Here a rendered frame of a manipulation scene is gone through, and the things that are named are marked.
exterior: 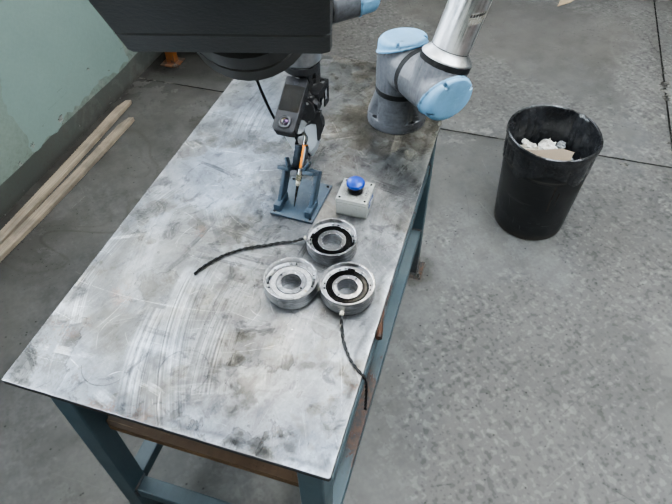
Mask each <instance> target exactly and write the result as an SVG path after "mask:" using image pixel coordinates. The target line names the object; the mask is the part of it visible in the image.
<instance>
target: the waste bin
mask: <svg viewBox="0 0 672 504"><path fill-rule="evenodd" d="M524 138H526V139H527V140H529V142H531V143H536V145H537V147H538V143H539V142H540V141H542V140H543V139H550V138H551V141H553V142H556V144H557V142H559V141H561V140H562V141H563V142H566V148H564V149H565V150H569V151H572V152H575V153H574V154H573V156H572V158H573V160H568V161H564V160H554V159H549V158H545V157H541V156H539V155H536V154H534V153H532V152H530V151H528V150H526V149H525V148H523V147H522V146H521V145H523V143H522V142H521V141H522V139H524ZM556 144H555V146H556ZM603 145H604V139H603V136H602V133H601V131H600V129H599V127H598V126H597V125H596V123H595V122H594V121H593V120H592V119H590V118H589V117H587V116H586V115H584V114H582V113H580V112H578V111H575V110H573V109H570V108H566V107H562V106H556V105H534V106H529V107H525V108H523V109H520V110H518V111H517V112H515V113H514V114H513V115H512V116H511V118H510V119H509V121H508V124H507V128H506V136H505V141H504V148H503V161H502V167H501V173H500V179H499V185H498V191H497V197H496V203H495V209H494V215H495V219H496V221H497V222H498V224H499V225H500V226H501V227H502V228H503V229H504V230H505V231H507V232H508V233H510V234H512V235H514V236H516V237H519V238H522V239H527V240H543V239H547V238H550V237H552V236H554V235H555V234H557V233H558V232H559V230H560V229H561V227H562V225H563V223H564V221H565V219H566V217H567V215H568V213H569V211H570V209H571V207H572V205H573V203H574V201H575V199H576V197H577V195H578V193H579V191H580V189H581V187H582V185H583V183H584V181H585V179H586V177H587V176H588V174H589V172H590V170H591V168H592V166H593V164H594V162H595V160H596V158H597V156H598V155H599V154H600V152H601V150H602V148H603Z"/></svg>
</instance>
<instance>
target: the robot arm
mask: <svg viewBox="0 0 672 504"><path fill-rule="evenodd" d="M492 1H493V0H448V1H447V4H446V6H445V9H444V12H443V14H442V17H441V19H440V22H439V25H438V27H437V30H436V32H435V35H434V38H433V40H432V41H431V42H430V43H428V36H427V34H426V33H425V32H424V31H422V30H419V29H416V28H396V29H392V30H389V31H386V32H385V33H383V34H382V35H381V36H380V38H379V39H378V47H377V50H376V52H377V65H376V87H375V92H374V94H373V97H372V99H371V102H370V104H369V106H368V115H367V118H368V121H369V123H370V125H371V126H372V127H374V128H375V129H377V130H378V131H381V132H383V133H387V134H393V135H403V134H409V133H412V132H415V131H417V130H419V129H420V128H421V127H422V126H423V125H424V123H425V120H426V116H427V117H428V118H430V119H432V120H436V121H440V120H445V119H448V118H450V117H452V116H453V115H455V114H457V113H458V112H459V111H460V110H462V109H463V107H464V106H465V105H466V104H467V102H468V101H469V99H470V97H471V94H472V84H471V81H470V79H469V78H467V76H468V74H469V72H470V69H471V67H472V62H471V59H470V57H469V54H470V52H471V49H472V47H473V45H474V43H475V40H476V38H477V36H478V33H479V31H480V29H481V26H482V24H483V22H484V19H485V17H486V15H487V12H488V10H489V8H490V5H491V3H492ZM379 4H380V0H333V23H332V24H334V23H338V22H341V21H345V20H348V19H352V18H356V17H362V15H365V14H368V13H371V12H374V11H375V10H376V9H377V8H378V6H379ZM320 60H321V54H303V53H302V55H301V56H300V57H299V58H298V59H297V61H296V62H295V63H294V64H293V65H291V66H290V67H289V68H288V69H286V70H285V72H286V73H288V74H290V75H292V76H287V77H286V80H285V83H284V87H283V90H282V94H281V97H280V101H279V104H278V108H277V111H276V115H275V118H274V122H273V125H272V128H273V129H274V131H275V133H276V134H277V135H281V136H285V137H286V139H287V141H288V142H289V144H290V145H291V147H292V148H293V149H294V150H295V145H297V144H299V143H298V134H297V133H298V130H299V126H300V123H301V120H304V121H305V122H306V123H307V125H306V126H305V128H304V129H305V133H306V135H307V136H308V141H307V144H308V153H309V155H310V156H313V155H314V154H315V152H316V151H317V149H318V146H319V143H320V140H321V135H322V132H323V129H324V126H325V118H324V116H323V114H322V110H319V109H320V108H321V105H322V99H323V98H324V107H326V105H327V103H328V102H329V79H327V78H322V77H321V74H320ZM322 81H324V83H323V84H322V83H321V82H322ZM326 88H327V98H326V94H325V90H326ZM309 121H310V122H309Z"/></svg>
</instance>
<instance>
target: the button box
mask: <svg viewBox="0 0 672 504"><path fill-rule="evenodd" d="M347 180H348V178H344V180H343V183H342V185H341V187H340V189H339V192H338V194H337V196H336V198H335V200H336V213H337V214H342V215H347V216H352V217H356V218H361V219H367V217H368V214H369V211H370V209H371V206H372V203H373V201H374V196H375V184H374V183H369V182H365V186H364V188H362V189H361V190H358V191H353V190H351V189H349V188H348V187H347V185H346V181H347Z"/></svg>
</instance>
